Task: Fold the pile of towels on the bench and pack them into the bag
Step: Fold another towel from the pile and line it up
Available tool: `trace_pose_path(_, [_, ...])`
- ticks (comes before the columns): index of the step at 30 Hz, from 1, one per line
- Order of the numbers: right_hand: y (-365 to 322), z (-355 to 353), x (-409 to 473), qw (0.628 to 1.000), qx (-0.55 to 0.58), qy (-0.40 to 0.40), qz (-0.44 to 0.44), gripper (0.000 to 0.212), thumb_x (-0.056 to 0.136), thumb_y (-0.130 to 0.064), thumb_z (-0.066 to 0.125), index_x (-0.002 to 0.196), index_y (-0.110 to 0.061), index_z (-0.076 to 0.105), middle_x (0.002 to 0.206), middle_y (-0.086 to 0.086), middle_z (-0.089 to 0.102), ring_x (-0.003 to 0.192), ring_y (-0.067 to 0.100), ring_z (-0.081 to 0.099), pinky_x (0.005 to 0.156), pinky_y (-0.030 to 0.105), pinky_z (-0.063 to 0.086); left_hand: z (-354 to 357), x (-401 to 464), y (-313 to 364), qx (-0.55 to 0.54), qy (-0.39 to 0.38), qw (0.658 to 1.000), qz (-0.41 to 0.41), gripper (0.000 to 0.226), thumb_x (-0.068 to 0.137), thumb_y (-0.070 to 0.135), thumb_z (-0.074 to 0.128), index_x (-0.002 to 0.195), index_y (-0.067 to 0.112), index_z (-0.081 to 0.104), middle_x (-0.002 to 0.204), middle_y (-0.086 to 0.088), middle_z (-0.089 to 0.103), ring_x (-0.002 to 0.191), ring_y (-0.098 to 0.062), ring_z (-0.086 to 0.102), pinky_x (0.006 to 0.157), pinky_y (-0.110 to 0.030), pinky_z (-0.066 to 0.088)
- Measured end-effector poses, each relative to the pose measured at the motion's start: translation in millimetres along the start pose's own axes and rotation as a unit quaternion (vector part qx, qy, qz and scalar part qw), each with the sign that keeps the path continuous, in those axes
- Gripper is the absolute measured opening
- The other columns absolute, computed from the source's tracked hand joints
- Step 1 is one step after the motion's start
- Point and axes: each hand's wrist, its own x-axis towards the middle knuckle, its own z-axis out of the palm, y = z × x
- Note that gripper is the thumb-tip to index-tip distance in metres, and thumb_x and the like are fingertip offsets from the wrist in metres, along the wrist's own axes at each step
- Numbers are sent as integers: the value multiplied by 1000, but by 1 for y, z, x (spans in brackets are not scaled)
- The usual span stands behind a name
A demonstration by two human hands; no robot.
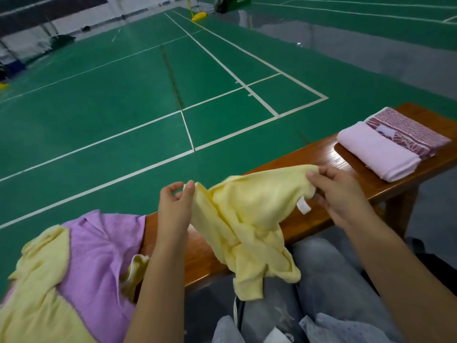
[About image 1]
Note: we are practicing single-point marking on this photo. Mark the person's right hand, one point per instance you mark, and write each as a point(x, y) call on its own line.
point(341, 196)

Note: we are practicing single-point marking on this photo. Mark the person's left hand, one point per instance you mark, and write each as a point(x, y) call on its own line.
point(175, 210)

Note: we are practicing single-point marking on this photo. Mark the pale yellow towel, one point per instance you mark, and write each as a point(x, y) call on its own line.
point(36, 296)
point(246, 218)

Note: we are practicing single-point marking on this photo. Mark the red patterned towel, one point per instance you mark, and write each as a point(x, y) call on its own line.
point(410, 132)

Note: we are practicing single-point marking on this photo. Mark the person's left forearm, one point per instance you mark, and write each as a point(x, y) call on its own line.
point(158, 296)

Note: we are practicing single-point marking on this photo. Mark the black sports bag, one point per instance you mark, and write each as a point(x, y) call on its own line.
point(230, 3)

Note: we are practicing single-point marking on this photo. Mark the purple towel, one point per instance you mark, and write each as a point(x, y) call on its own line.
point(103, 268)

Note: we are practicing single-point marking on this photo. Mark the person's grey trousers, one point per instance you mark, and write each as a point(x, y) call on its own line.
point(335, 282)

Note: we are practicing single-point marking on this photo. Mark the person's right forearm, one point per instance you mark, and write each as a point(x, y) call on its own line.
point(407, 275)

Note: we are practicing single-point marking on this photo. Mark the brown wooden bench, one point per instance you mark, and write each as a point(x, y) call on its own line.
point(328, 157)

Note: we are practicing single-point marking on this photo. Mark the light pink towel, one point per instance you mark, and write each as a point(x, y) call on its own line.
point(378, 152)

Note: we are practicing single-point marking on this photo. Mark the yellow white striped cloth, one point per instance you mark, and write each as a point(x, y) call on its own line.
point(134, 273)

